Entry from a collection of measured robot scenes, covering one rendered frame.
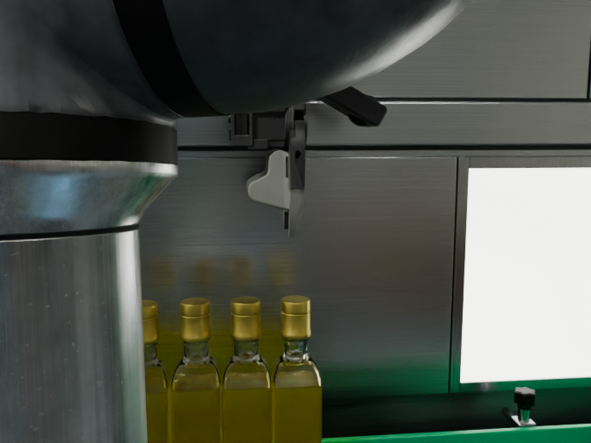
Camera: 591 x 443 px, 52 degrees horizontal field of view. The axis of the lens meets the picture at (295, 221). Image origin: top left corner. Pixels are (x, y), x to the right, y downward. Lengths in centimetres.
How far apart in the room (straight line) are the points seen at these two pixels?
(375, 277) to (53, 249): 69
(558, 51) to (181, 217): 57
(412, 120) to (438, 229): 15
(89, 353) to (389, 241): 67
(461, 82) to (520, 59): 9
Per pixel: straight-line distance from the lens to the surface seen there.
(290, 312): 70
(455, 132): 87
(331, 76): 19
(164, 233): 82
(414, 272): 87
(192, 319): 70
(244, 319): 70
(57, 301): 20
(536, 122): 92
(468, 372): 94
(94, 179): 19
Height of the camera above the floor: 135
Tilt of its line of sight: 8 degrees down
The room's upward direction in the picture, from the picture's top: straight up
